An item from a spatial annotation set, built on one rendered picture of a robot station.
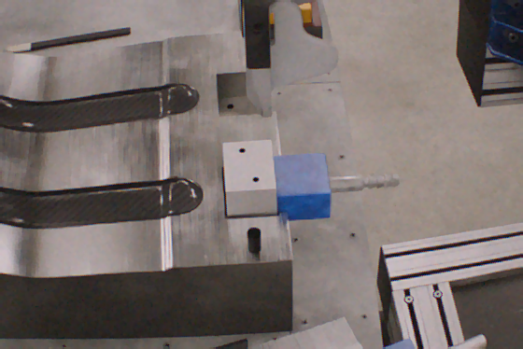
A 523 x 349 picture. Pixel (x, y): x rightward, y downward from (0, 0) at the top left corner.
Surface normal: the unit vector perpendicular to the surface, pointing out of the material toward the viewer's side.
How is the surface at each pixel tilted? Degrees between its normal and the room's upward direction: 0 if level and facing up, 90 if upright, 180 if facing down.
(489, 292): 0
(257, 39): 96
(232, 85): 90
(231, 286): 90
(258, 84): 97
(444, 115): 0
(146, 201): 5
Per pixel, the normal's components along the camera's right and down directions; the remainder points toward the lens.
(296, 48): 0.07, 0.55
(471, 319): -0.03, -0.69
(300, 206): 0.07, 0.72
